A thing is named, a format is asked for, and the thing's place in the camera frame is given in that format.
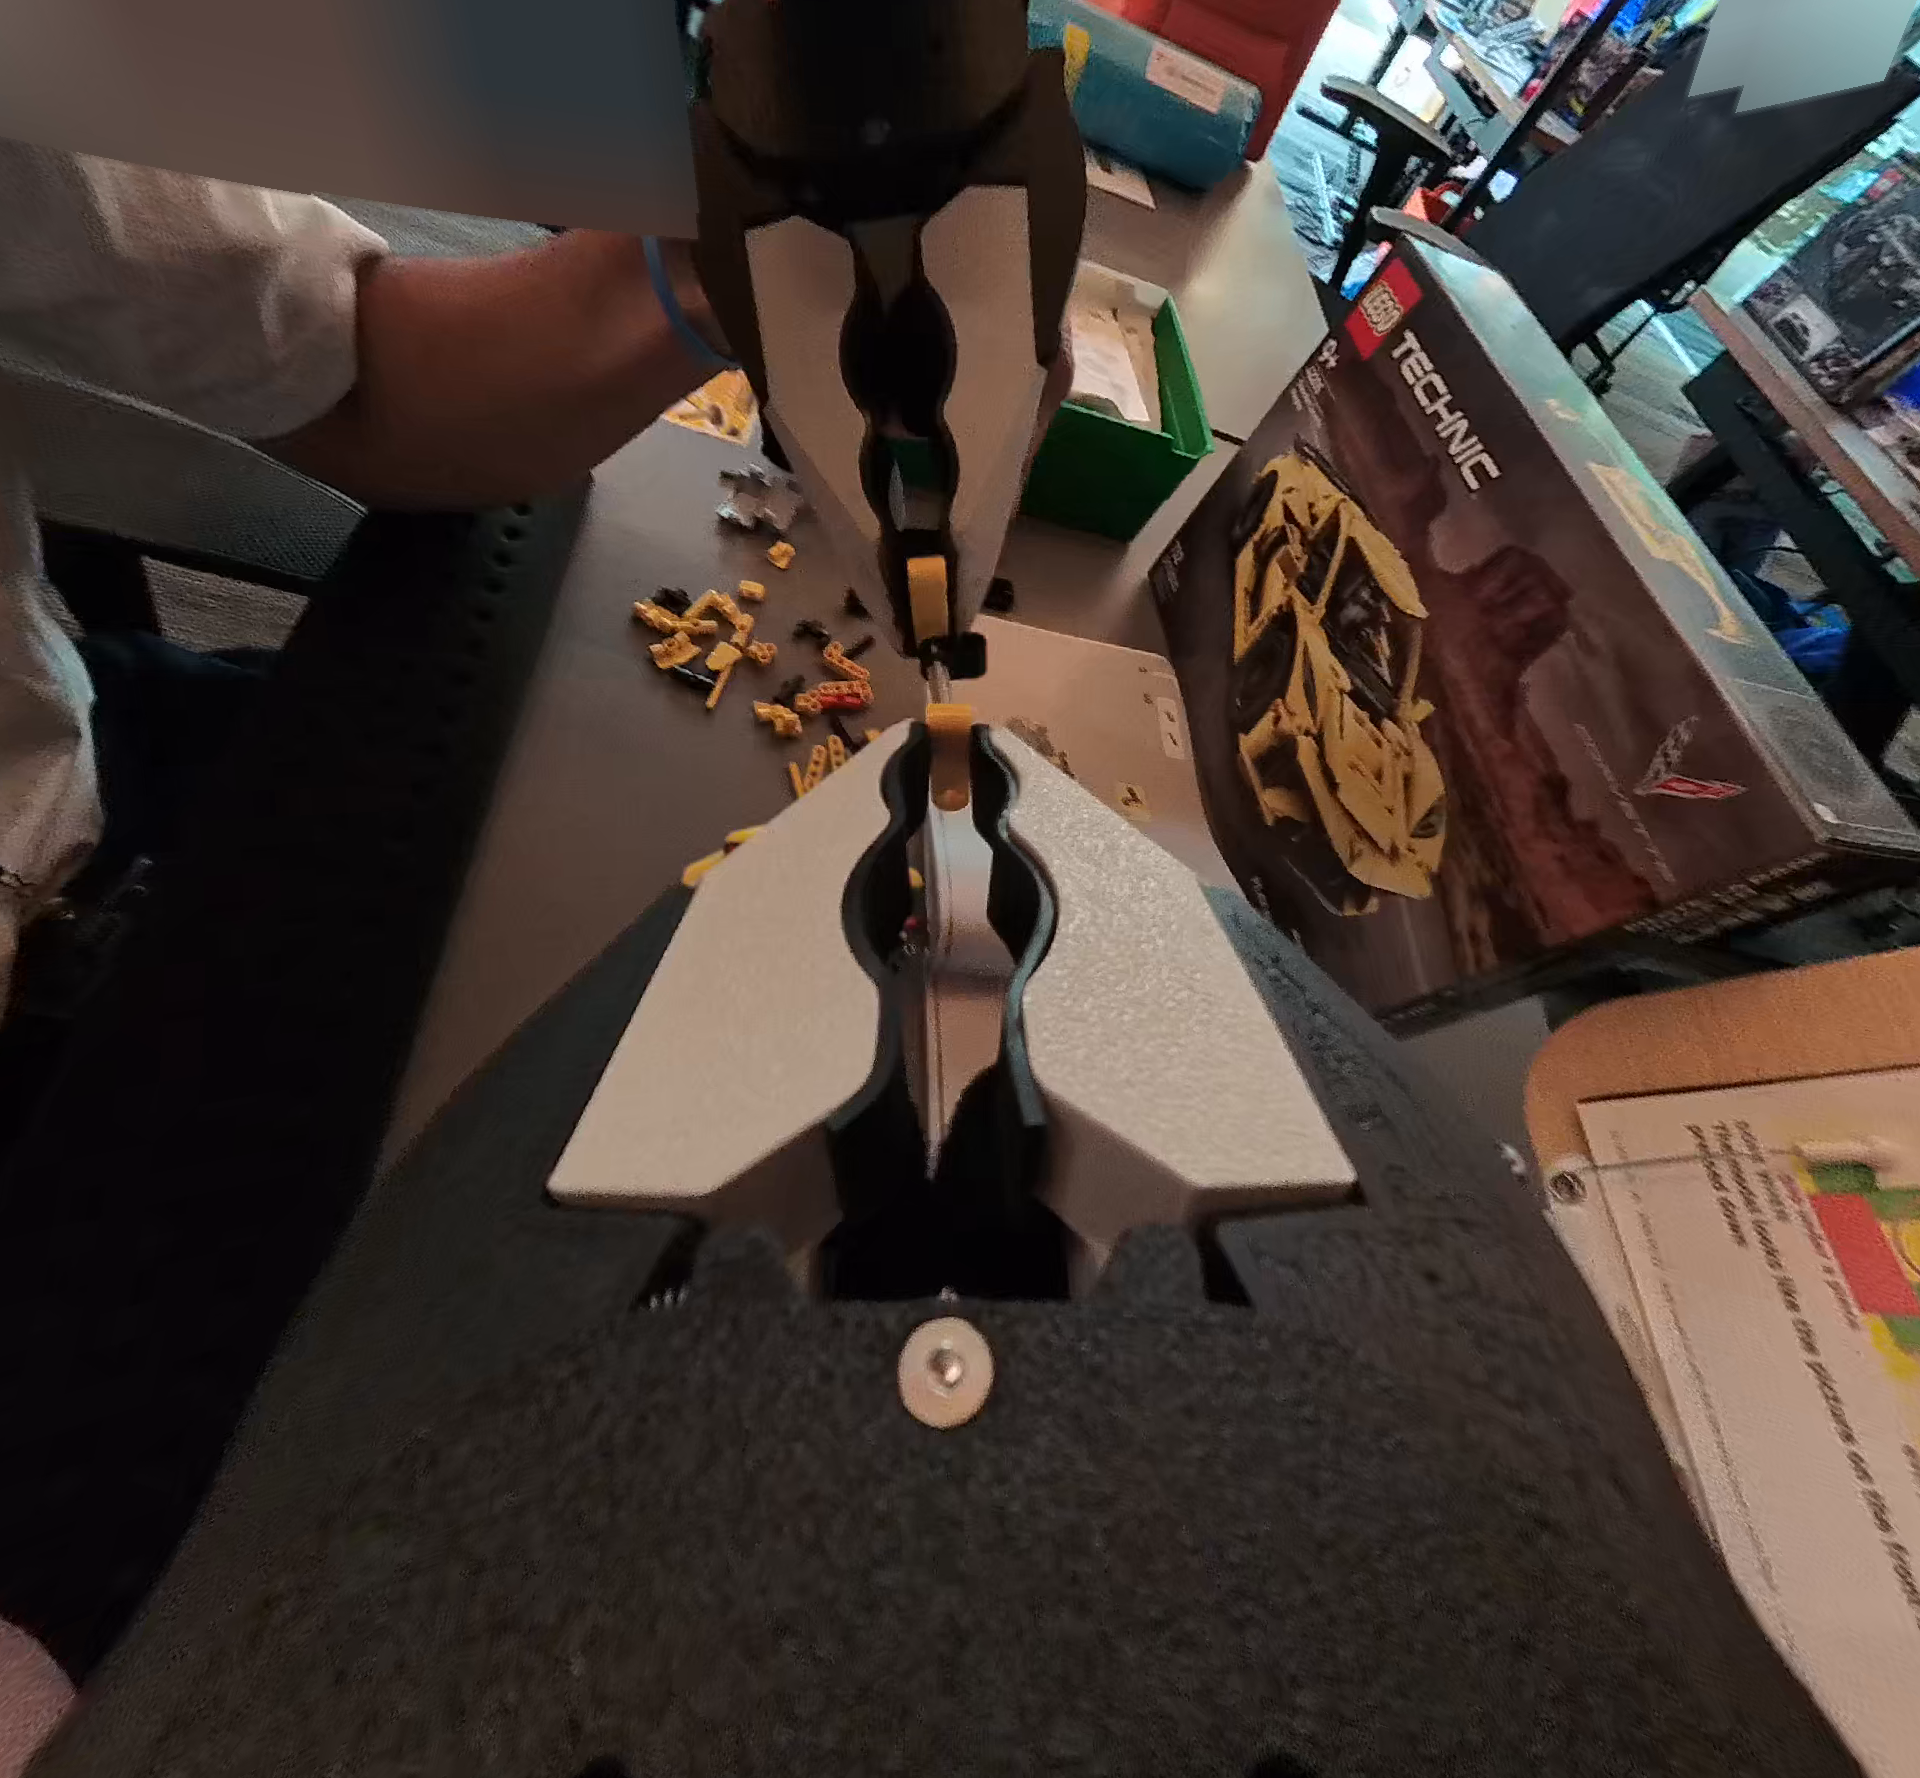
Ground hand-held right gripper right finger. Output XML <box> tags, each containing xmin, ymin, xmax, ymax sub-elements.
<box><xmin>971</xmin><ymin>724</ymin><xmax>1366</xmax><ymax>1292</ymax></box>

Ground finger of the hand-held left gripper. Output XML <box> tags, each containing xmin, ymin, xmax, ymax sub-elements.
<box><xmin>918</xmin><ymin>177</ymin><xmax>1081</xmax><ymax>655</ymax></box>
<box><xmin>743</xmin><ymin>214</ymin><xmax>921</xmax><ymax>655</ymax></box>

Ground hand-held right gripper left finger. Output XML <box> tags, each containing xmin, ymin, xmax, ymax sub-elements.
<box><xmin>547</xmin><ymin>719</ymin><xmax>924</xmax><ymax>1292</ymax></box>

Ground person's left forearm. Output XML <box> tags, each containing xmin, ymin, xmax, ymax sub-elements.
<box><xmin>271</xmin><ymin>226</ymin><xmax>752</xmax><ymax>512</ymax></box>

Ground grey lego piece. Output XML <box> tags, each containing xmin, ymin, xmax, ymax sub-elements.
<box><xmin>717</xmin><ymin>460</ymin><xmax>811</xmax><ymax>534</ymax></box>

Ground pile of yellow lego pieces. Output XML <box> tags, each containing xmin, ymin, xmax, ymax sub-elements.
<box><xmin>630</xmin><ymin>576</ymin><xmax>921</xmax><ymax>797</ymax></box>

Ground lego instruction booklet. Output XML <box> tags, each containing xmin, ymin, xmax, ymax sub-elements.
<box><xmin>899</xmin><ymin>614</ymin><xmax>1254</xmax><ymax>1165</ymax></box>

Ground lego set box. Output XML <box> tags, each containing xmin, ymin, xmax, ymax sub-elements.
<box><xmin>1147</xmin><ymin>239</ymin><xmax>1920</xmax><ymax>1030</ymax></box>

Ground grey wristband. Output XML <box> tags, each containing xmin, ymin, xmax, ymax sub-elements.
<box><xmin>642</xmin><ymin>236</ymin><xmax>739</xmax><ymax>362</ymax></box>

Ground green plastic bin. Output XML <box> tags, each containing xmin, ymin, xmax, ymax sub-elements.
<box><xmin>1020</xmin><ymin>259</ymin><xmax>1214</xmax><ymax>543</ymax></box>

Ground blue wrapped package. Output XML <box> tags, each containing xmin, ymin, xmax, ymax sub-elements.
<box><xmin>1026</xmin><ymin>0</ymin><xmax>1263</xmax><ymax>193</ymax></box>

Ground white wooden document stand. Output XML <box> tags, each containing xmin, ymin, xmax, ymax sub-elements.
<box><xmin>1523</xmin><ymin>953</ymin><xmax>1920</xmax><ymax>1778</ymax></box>

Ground printed instruction sheet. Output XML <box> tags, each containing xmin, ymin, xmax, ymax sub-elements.
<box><xmin>1576</xmin><ymin>1065</ymin><xmax>1920</xmax><ymax>1778</ymax></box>

